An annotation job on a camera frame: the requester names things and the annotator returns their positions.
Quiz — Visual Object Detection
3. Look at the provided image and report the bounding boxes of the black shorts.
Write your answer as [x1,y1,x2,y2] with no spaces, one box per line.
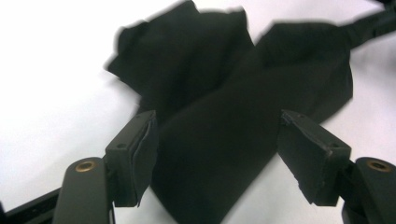
[104,0,354,224]

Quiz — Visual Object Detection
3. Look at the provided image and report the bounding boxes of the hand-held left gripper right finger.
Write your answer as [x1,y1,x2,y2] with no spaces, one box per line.
[276,109,352,207]

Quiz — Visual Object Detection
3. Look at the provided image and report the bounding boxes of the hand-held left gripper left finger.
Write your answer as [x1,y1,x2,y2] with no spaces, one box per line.
[105,109,160,208]

